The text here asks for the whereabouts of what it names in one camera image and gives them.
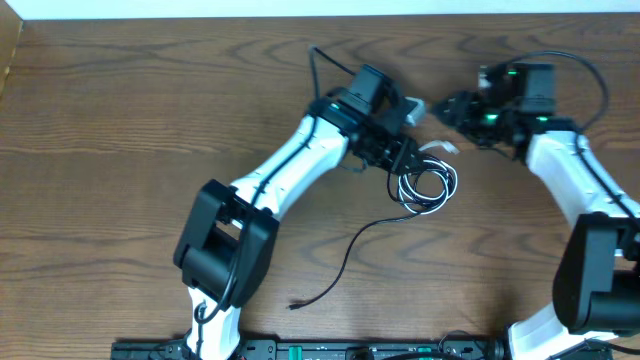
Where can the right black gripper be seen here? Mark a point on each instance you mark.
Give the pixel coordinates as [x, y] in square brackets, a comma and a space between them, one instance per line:
[461, 113]

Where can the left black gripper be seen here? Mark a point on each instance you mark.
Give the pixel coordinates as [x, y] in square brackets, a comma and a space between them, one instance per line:
[402, 155]

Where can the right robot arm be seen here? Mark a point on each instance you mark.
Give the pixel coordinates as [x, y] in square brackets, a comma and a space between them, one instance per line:
[593, 303]

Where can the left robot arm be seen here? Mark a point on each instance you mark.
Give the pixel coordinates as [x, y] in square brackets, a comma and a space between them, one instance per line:
[226, 246]

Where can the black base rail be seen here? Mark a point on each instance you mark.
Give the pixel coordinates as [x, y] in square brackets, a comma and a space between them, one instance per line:
[267, 349]

